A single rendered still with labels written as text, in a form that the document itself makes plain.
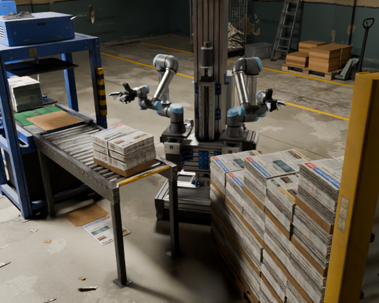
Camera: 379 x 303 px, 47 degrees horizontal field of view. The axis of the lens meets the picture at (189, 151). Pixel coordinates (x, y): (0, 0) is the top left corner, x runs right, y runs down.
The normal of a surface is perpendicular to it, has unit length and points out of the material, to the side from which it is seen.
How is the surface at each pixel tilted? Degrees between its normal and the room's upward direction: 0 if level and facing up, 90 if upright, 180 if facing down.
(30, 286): 0
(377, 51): 90
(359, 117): 90
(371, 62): 90
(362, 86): 90
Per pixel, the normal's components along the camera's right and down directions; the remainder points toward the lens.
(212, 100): -0.23, 0.40
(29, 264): -0.01, -0.91
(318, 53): -0.77, 0.27
